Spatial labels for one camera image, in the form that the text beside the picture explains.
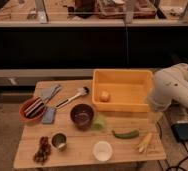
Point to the small metal cup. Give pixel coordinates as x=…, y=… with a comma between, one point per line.
x=59, y=141

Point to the small yellow fruit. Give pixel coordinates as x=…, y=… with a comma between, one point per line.
x=105, y=96

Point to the white round cup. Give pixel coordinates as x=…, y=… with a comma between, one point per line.
x=102, y=151

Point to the orange round bowl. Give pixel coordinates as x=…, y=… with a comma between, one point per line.
x=35, y=117

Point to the green lettuce leaf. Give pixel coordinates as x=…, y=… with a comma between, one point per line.
x=98, y=123

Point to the green chili pepper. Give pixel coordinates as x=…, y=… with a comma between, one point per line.
x=128, y=135

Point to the yellow plastic bin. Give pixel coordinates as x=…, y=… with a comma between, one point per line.
x=128, y=89

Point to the dark grape bunch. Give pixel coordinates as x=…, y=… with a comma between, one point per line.
x=41, y=156

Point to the striped item in bowl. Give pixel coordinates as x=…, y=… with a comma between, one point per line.
x=35, y=105

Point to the blue sponge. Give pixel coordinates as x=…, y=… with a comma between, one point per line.
x=48, y=117

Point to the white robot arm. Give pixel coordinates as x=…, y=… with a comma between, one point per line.
x=169, y=84

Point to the dark brown bowl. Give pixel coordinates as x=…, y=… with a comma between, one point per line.
x=82, y=116

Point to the black power box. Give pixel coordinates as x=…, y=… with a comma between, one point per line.
x=180, y=131

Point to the white handled brush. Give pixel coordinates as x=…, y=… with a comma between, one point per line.
x=80, y=92

